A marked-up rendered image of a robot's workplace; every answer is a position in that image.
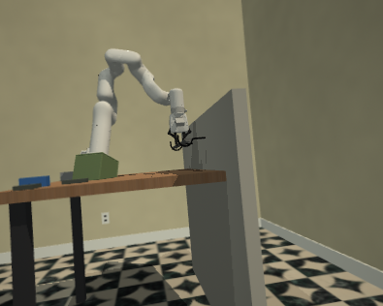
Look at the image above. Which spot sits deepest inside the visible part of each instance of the blue rectangular block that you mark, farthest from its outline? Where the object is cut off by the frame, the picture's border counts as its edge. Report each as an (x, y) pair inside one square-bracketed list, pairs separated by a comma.
[(29, 180)]

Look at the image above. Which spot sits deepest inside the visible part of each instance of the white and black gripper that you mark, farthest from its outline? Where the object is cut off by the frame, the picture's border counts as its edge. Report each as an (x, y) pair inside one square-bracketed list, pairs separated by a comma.
[(181, 129)]

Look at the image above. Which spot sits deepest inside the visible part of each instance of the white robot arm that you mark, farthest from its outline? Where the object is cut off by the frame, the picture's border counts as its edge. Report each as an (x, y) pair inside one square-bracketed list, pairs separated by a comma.
[(103, 111)]

